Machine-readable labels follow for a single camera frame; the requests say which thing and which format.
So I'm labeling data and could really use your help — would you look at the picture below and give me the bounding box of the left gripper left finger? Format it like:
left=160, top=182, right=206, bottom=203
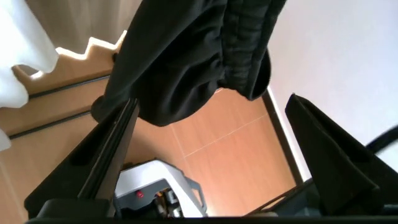
left=24, top=97, right=141, bottom=219

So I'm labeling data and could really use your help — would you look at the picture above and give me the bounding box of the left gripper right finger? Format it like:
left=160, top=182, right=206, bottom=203
left=284, top=92, right=398, bottom=217

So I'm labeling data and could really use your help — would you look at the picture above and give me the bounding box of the white garment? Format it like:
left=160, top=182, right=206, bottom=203
left=0, top=0, right=60, bottom=152

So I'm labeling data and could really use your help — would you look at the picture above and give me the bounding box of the black garment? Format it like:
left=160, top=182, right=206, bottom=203
left=90, top=0, right=287, bottom=128

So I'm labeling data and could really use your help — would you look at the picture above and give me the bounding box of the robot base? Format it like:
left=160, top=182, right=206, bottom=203
left=113, top=159, right=323, bottom=218

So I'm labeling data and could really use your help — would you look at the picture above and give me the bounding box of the black clothes rack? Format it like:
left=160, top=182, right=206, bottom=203
left=8, top=52, right=121, bottom=140

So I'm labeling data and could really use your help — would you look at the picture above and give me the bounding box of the beige curtain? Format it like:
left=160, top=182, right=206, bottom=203
left=24, top=0, right=144, bottom=55

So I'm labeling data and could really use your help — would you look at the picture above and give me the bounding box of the black cable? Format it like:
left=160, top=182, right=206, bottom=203
left=365, top=125, right=398, bottom=154

